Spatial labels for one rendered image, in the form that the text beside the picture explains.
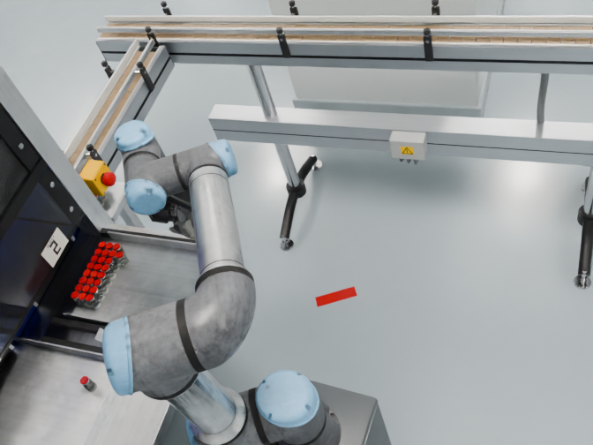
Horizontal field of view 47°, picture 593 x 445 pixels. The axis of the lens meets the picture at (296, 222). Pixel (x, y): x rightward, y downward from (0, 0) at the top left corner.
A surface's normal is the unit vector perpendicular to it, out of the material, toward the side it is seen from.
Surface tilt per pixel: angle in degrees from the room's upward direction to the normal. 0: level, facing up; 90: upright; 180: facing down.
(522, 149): 90
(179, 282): 0
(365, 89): 90
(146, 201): 90
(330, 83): 90
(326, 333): 0
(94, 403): 0
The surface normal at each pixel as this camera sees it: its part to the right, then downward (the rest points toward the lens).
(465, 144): -0.29, 0.80
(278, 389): -0.09, -0.63
